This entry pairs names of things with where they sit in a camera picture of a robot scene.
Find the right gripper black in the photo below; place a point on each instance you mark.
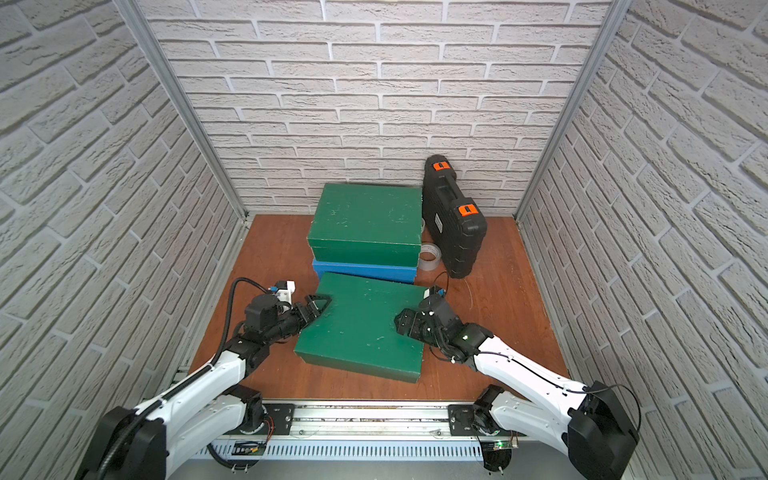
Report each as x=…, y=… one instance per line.
x=405, y=315

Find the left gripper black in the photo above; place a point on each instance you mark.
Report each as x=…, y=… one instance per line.
x=303, y=312

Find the green shoebox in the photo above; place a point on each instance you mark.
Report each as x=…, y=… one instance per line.
x=357, y=333
x=367, y=224

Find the blue shoebox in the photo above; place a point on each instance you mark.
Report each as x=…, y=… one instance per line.
x=380, y=272

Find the green shoebox front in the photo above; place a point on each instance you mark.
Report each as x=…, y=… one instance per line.
x=367, y=224

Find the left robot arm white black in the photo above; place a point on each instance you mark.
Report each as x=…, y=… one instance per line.
x=154, y=438

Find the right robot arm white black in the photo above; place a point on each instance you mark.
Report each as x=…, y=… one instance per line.
x=586, y=423

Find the black tool case orange latches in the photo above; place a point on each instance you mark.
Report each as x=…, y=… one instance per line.
x=454, y=221

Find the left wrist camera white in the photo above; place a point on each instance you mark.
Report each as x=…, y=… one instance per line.
x=284, y=290

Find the grey duct tape roll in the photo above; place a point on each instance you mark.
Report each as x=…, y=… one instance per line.
x=429, y=257

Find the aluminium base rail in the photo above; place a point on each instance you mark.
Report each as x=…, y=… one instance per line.
x=325, y=439

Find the left aluminium corner post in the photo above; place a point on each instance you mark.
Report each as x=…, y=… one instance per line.
x=135, y=20

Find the aluminium corner post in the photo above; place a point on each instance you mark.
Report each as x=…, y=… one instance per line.
x=135, y=20
x=606, y=33

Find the right aluminium corner post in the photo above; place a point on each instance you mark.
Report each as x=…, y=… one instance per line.
x=606, y=33

